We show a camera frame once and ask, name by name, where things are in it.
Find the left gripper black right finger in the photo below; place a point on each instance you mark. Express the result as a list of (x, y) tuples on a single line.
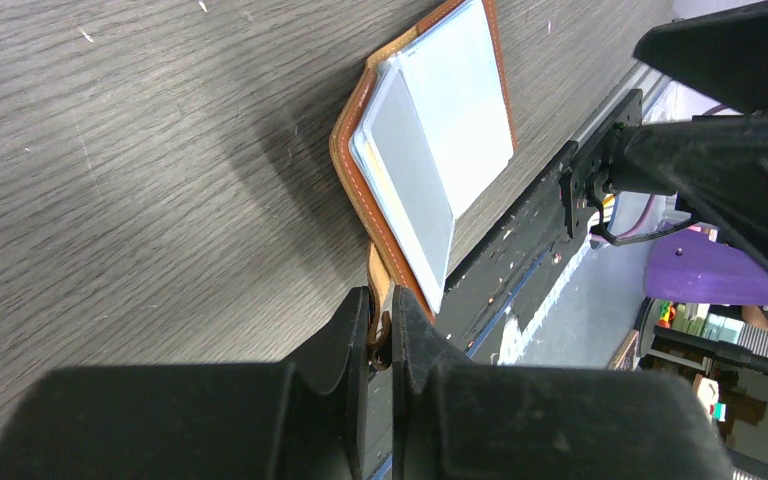
[(456, 419)]

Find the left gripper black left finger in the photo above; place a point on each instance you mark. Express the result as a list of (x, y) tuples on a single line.
[(299, 418)]

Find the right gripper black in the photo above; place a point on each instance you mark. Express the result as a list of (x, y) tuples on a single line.
[(717, 166)]

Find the brown card holder wallet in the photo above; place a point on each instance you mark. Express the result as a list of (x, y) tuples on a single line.
[(410, 152)]

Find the light blue credit card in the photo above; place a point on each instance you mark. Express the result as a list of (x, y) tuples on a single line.
[(430, 146)]

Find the purple object background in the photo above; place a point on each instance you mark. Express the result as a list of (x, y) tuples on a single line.
[(688, 267)]

